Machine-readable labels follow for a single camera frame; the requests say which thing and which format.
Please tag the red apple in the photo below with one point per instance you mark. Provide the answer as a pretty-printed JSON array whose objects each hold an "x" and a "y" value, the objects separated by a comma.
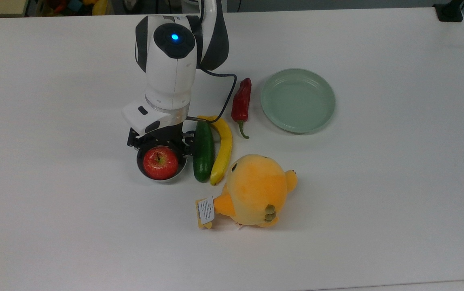
[{"x": 161, "y": 163}]

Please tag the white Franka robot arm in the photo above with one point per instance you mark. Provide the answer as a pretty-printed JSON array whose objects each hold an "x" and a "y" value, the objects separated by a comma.
[{"x": 171, "y": 72}]

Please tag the white paper hang tag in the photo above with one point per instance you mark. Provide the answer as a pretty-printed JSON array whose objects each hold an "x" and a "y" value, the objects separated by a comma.
[{"x": 206, "y": 211}]

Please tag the orange plush dinosaur toy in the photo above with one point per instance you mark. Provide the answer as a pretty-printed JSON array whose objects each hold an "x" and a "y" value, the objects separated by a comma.
[{"x": 252, "y": 190}]

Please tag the black clamp camera stand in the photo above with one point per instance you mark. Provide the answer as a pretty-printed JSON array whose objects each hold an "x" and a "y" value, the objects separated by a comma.
[{"x": 448, "y": 12}]

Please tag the yellow banana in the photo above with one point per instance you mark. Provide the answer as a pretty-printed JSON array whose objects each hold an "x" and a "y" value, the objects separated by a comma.
[{"x": 224, "y": 149}]

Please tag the yellow toy fruit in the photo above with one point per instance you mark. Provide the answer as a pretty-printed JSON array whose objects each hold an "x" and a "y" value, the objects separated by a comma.
[{"x": 100, "y": 7}]

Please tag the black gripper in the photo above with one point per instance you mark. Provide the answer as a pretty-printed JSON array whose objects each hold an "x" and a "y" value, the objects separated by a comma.
[{"x": 163, "y": 137}]

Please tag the grey metal bowl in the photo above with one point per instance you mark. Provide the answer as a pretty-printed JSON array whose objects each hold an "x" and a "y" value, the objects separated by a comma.
[{"x": 181, "y": 171}]

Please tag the pale green plate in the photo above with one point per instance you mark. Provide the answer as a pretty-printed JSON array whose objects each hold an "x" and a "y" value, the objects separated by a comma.
[{"x": 298, "y": 101}]

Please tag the red chili pepper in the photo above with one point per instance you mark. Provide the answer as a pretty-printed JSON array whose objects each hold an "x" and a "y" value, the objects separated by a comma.
[{"x": 242, "y": 101}]

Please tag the green cucumber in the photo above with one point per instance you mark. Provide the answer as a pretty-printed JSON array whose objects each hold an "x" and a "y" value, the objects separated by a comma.
[{"x": 203, "y": 157}]

